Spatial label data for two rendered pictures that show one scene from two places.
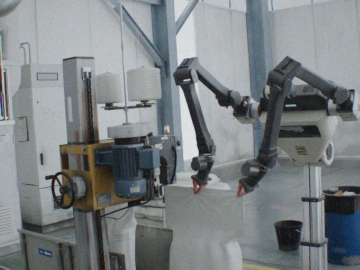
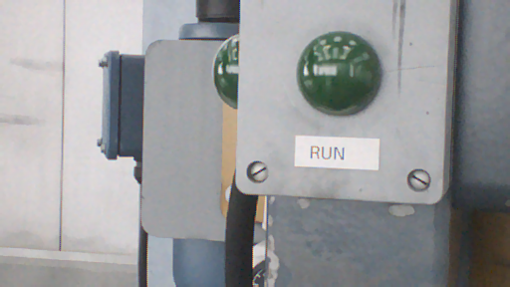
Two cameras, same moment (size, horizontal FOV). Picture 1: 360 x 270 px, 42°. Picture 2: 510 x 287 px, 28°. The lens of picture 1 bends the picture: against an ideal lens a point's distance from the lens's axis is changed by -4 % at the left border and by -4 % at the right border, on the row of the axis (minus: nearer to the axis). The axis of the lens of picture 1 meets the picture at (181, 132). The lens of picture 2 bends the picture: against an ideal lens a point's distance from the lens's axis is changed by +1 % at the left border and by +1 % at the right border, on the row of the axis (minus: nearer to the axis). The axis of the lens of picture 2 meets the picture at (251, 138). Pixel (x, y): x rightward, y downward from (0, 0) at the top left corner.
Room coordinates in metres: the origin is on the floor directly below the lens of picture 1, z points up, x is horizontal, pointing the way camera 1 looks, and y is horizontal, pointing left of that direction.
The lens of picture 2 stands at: (3.08, -0.15, 1.28)
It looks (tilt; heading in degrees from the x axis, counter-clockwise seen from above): 3 degrees down; 155
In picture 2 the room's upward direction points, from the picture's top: 2 degrees clockwise
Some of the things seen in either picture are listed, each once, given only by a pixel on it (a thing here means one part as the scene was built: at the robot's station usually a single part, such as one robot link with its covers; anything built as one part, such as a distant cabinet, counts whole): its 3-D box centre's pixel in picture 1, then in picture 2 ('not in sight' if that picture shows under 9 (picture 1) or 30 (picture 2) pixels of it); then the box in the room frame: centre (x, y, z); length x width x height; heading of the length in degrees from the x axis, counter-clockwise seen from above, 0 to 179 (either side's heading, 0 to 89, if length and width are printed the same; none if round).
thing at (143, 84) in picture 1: (143, 85); not in sight; (2.36, 0.17, 1.61); 0.17 x 0.17 x 0.17
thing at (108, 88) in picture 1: (108, 88); not in sight; (2.53, 0.37, 1.61); 0.15 x 0.14 x 0.17; 50
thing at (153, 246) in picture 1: (129, 250); not in sight; (3.20, 0.40, 0.53); 1.05 x 0.02 x 0.41; 50
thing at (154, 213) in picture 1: (174, 209); not in sight; (5.50, 0.13, 0.32); 0.66 x 0.43 x 0.15; 142
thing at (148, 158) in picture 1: (149, 161); (144, 119); (2.22, 0.15, 1.25); 0.10 x 0.08 x 0.12; 165
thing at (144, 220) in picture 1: (160, 218); not in sight; (5.58, 0.31, 0.20); 0.66 x 0.44 x 0.12; 50
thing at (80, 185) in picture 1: (75, 187); not in sight; (2.26, 0.52, 1.14); 0.11 x 0.06 x 0.11; 50
